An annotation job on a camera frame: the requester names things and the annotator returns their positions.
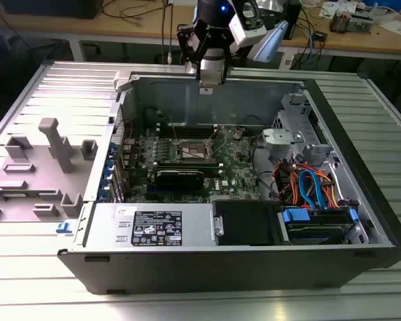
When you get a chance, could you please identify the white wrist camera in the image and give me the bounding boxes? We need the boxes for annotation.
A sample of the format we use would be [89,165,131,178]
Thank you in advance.
[229,0,267,47]

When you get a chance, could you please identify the blue disk wire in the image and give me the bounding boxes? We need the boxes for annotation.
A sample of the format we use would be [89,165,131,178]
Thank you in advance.
[299,169,328,210]

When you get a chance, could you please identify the green motherboard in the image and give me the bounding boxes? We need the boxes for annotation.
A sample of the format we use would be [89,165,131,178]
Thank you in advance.
[120,125,265,205]

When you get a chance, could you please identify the square CPU chip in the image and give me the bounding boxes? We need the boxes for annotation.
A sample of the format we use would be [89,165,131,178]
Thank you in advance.
[199,69,222,88]

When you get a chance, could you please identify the hard disk in blue carrier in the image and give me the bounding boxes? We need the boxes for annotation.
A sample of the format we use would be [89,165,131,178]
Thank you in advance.
[280,207,360,245]

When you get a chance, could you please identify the grey parts rack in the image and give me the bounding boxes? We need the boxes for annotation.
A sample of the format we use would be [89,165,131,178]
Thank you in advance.
[0,116,100,221]

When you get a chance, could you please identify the silver power supply unit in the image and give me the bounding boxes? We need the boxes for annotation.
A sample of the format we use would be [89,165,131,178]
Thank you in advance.
[83,202,219,249]

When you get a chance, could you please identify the wooden workbench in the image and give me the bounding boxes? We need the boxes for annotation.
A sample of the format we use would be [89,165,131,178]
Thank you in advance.
[0,0,401,63]

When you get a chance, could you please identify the black PC case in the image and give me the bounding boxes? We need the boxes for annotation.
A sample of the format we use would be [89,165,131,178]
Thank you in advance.
[56,68,401,296]

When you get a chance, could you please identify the black power supply label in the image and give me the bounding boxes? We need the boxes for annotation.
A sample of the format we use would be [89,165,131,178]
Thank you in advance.
[130,209,183,247]

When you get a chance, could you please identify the hanging grey cable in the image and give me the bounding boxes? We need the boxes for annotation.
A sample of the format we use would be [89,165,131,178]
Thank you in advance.
[161,0,174,65]

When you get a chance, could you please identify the white printed cards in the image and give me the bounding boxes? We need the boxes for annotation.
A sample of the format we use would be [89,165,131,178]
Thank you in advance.
[321,1,338,17]

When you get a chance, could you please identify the black upright tower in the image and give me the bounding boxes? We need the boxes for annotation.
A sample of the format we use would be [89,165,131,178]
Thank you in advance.
[286,0,303,40]

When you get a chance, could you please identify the black RAM slot bank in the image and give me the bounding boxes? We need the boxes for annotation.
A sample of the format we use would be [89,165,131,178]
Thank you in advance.
[157,122,219,138]

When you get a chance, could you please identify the copper finned cooler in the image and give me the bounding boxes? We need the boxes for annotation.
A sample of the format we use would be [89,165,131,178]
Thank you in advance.
[329,9,354,34]

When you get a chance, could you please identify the black graphics card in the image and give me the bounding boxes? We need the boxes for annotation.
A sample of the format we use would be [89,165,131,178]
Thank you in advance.
[153,169,205,193]

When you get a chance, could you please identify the white paper sheets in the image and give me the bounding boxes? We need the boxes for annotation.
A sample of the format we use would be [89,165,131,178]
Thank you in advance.
[378,19,401,36]

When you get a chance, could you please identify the large black box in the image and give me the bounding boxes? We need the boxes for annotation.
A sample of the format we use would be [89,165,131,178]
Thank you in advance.
[0,0,104,19]

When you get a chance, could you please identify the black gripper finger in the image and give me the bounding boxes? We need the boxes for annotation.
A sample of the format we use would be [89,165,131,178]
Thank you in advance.
[176,23,208,82]
[217,33,235,84]

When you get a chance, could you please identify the grey metal device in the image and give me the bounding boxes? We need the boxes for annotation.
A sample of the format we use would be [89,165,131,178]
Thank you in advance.
[349,11,375,34]

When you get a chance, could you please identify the CPU socket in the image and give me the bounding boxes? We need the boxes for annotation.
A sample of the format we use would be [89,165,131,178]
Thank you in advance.
[176,137,214,163]

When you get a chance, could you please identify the orange disk power wire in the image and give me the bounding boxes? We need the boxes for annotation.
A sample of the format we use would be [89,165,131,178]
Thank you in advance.
[273,160,340,208]

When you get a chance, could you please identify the silver metal drive cage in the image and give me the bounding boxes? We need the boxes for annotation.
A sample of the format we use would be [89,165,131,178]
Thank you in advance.
[261,92,338,161]

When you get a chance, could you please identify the white corner bracket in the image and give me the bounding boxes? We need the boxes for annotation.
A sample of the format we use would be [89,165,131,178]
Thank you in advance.
[113,70,136,94]

